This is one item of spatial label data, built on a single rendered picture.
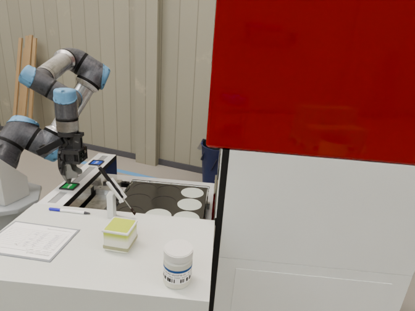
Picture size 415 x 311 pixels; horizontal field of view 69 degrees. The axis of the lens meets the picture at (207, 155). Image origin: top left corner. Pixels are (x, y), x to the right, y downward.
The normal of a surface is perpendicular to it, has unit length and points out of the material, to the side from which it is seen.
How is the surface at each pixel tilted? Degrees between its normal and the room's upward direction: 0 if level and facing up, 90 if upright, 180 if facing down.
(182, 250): 0
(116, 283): 0
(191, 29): 90
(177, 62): 90
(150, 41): 90
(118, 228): 0
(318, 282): 90
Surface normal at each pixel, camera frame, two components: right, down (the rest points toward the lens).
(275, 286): -0.06, 0.33
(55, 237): 0.07, -0.94
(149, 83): -0.35, 0.29
